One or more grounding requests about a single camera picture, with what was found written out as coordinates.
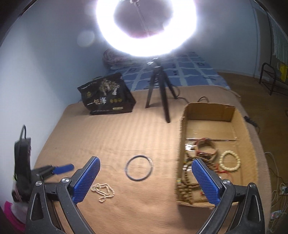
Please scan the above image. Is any white pearl necklace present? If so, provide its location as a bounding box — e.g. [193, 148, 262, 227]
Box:
[90, 182, 115, 203]

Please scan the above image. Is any brown wooden bead necklace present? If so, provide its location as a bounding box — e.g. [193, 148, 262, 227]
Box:
[176, 152, 217, 204]

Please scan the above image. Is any blue bangle ring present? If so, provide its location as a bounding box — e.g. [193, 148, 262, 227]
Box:
[125, 154, 154, 181]

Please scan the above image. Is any pink sleeve forearm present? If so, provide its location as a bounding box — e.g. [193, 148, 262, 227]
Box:
[4, 201, 28, 233]

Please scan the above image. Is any tan bed blanket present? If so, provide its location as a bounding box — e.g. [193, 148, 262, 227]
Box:
[31, 85, 273, 234]

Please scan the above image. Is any cardboard box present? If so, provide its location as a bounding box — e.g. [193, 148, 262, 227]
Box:
[175, 102, 259, 208]

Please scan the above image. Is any black snack bag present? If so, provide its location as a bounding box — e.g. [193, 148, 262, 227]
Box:
[78, 73, 136, 115]

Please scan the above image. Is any folded patterned quilt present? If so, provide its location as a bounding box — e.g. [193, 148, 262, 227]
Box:
[103, 48, 146, 68]

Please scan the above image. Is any black tripod stand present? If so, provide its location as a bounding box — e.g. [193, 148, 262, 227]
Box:
[145, 58, 178, 123]

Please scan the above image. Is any black metal rack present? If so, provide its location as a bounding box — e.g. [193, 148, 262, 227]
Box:
[258, 62, 287, 96]

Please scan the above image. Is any blue patterned bed sheet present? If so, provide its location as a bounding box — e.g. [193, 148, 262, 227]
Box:
[108, 52, 230, 91]

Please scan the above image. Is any clothes rack with clothes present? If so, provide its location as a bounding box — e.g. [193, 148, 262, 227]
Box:
[266, 11, 287, 84]

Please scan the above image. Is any cream bead bracelet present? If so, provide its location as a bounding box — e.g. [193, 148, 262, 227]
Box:
[219, 150, 241, 173]

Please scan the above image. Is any ring light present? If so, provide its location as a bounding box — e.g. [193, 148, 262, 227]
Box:
[95, 1, 199, 58]

